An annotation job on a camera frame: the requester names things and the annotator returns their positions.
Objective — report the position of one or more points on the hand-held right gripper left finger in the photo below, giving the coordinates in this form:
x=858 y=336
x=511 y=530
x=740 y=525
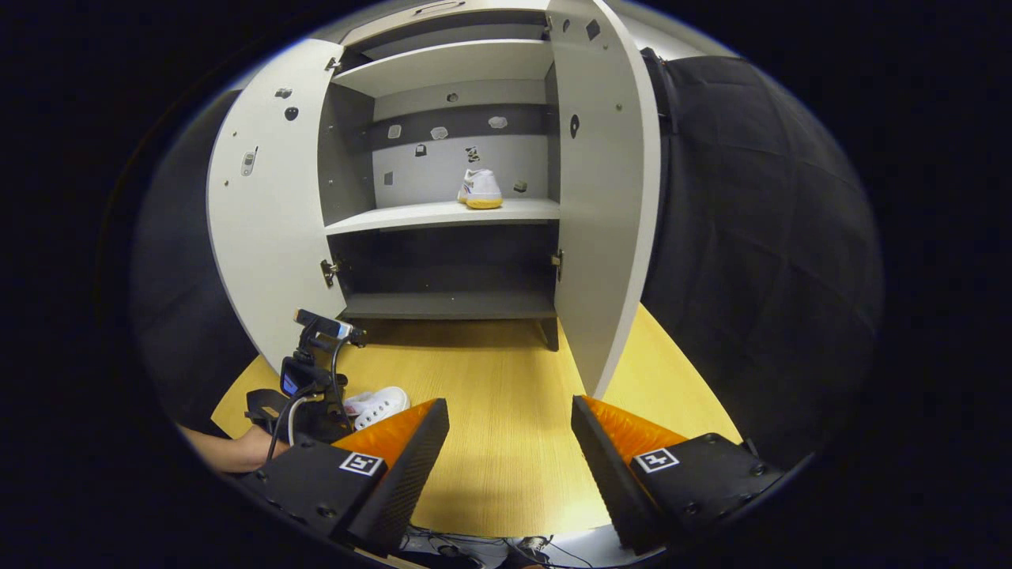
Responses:
x=403 y=490

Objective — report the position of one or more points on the white shoe cabinet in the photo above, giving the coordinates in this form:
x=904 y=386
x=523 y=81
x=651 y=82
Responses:
x=443 y=212

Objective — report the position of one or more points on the white cabinet drawer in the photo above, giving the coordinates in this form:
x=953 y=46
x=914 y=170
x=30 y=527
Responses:
x=411 y=22

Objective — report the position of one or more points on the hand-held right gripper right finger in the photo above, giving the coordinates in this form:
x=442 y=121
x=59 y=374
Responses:
x=609 y=490

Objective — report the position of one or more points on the white cabinet door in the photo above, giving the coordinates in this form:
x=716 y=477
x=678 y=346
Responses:
x=269 y=237
x=605 y=237

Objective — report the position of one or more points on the white canvas shoe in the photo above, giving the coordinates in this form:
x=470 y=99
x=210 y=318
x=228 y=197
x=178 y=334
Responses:
x=379 y=405
x=482 y=188

